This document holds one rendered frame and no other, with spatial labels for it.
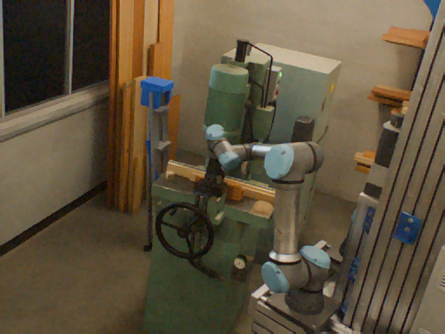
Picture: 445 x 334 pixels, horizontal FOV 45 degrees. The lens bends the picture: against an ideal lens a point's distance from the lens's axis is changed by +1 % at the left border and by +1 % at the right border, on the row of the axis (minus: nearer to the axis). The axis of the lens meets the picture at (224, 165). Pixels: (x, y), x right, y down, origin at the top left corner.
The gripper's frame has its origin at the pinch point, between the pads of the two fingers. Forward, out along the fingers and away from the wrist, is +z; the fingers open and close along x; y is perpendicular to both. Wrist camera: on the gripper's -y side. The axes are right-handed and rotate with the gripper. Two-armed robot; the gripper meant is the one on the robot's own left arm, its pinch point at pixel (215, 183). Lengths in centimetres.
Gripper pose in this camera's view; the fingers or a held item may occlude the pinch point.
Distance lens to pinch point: 246.3
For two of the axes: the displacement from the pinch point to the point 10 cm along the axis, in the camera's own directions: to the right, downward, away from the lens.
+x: -9.4, -2.6, 2.3
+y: 3.5, -7.5, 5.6
